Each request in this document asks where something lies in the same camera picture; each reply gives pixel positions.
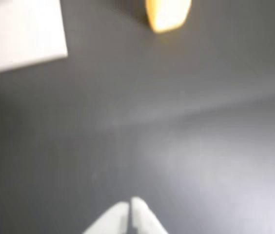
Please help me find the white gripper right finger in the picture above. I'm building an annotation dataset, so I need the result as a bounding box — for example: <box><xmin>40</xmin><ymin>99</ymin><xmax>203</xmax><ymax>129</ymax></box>
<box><xmin>131</xmin><ymin>196</ymin><xmax>170</xmax><ymax>234</ymax></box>

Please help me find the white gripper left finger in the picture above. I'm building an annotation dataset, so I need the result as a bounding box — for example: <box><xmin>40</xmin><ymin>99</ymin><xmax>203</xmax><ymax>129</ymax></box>
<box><xmin>82</xmin><ymin>201</ymin><xmax>130</xmax><ymax>234</ymax></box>

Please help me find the yellow cube block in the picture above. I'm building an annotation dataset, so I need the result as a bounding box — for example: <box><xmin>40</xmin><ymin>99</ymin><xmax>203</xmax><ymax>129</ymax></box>
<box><xmin>145</xmin><ymin>0</ymin><xmax>192</xmax><ymax>34</ymax></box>

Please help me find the white open box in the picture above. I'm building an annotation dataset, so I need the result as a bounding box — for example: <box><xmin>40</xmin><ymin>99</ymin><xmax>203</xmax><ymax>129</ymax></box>
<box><xmin>0</xmin><ymin>0</ymin><xmax>69</xmax><ymax>78</ymax></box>

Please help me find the dark grey table mat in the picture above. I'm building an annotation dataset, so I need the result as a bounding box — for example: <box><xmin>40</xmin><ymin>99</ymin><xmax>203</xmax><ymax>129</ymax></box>
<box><xmin>0</xmin><ymin>0</ymin><xmax>275</xmax><ymax>234</ymax></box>

